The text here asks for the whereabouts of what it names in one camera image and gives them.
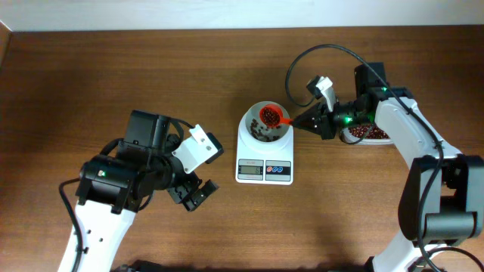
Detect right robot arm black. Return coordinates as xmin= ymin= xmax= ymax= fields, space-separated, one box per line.
xmin=293 ymin=63 xmax=483 ymax=271

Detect red beans in bowl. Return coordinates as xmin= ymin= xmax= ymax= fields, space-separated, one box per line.
xmin=249 ymin=119 xmax=281 ymax=143

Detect white round bowl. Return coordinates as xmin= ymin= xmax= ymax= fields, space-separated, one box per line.
xmin=244 ymin=101 xmax=289 ymax=140

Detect clear plastic container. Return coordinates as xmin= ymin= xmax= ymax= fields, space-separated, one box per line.
xmin=339 ymin=128 xmax=393 ymax=146

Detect orange measuring scoop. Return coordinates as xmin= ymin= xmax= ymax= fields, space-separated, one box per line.
xmin=259 ymin=104 xmax=293 ymax=128

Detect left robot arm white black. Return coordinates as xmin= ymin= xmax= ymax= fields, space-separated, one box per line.
xmin=59 ymin=110 xmax=224 ymax=271

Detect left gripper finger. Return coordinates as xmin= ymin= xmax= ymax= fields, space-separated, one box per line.
xmin=191 ymin=180 xmax=219 ymax=206
xmin=181 ymin=195 xmax=200 ymax=212

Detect white digital kitchen scale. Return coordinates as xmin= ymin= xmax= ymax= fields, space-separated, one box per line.
xmin=235 ymin=113 xmax=294 ymax=185

